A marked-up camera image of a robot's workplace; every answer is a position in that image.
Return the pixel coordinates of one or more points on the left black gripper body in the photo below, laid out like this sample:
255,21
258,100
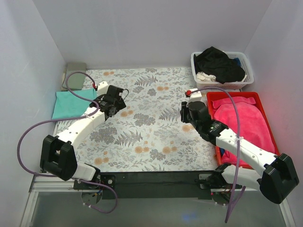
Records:
117,95

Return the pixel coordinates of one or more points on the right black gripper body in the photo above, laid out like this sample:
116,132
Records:
183,113

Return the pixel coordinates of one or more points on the teal t shirt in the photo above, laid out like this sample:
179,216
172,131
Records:
67,105

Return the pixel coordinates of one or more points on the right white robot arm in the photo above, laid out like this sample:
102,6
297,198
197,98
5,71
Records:
275,176

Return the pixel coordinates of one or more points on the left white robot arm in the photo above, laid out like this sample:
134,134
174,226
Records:
58,152

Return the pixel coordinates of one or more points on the red plastic tray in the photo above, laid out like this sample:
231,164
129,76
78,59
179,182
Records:
261,105

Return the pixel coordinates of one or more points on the white garment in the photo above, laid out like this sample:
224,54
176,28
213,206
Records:
203,77

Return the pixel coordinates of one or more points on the folded green cloth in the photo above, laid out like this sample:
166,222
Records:
76,80

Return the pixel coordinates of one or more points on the floral table mat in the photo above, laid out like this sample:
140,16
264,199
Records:
148,134

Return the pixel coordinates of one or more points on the black garment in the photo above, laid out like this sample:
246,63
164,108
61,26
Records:
213,61

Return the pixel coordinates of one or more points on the pink towel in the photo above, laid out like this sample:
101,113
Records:
253,127

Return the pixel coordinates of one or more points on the blue garment in basket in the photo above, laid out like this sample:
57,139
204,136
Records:
237,61

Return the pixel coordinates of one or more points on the white plastic basket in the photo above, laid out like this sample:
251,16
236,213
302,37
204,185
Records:
245,64

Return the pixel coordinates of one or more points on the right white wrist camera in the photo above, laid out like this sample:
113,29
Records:
195,95

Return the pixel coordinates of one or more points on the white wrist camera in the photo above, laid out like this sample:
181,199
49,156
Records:
195,95
101,88

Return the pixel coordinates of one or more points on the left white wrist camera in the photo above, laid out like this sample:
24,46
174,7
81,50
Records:
101,88

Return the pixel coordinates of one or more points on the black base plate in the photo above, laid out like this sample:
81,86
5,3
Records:
154,185

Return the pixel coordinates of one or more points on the aluminium rail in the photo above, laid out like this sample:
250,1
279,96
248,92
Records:
48,184

